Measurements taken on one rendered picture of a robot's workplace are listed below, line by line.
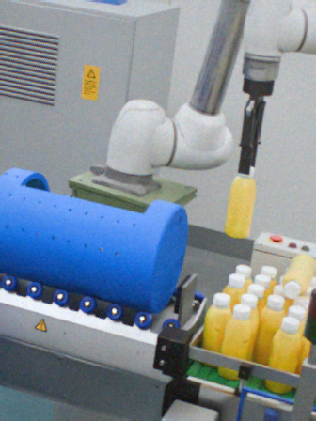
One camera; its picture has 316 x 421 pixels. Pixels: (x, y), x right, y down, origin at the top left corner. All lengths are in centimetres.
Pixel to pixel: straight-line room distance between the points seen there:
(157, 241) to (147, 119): 74
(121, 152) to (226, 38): 47
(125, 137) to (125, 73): 104
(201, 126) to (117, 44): 107
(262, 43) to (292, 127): 282
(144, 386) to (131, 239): 39
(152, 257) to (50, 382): 51
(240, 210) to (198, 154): 65
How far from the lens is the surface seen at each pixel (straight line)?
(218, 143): 301
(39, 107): 415
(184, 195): 305
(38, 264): 238
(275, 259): 257
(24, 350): 251
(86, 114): 405
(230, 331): 222
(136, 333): 236
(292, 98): 505
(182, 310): 237
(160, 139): 294
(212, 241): 536
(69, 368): 248
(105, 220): 230
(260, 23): 227
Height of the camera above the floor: 200
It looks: 22 degrees down
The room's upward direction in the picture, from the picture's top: 6 degrees clockwise
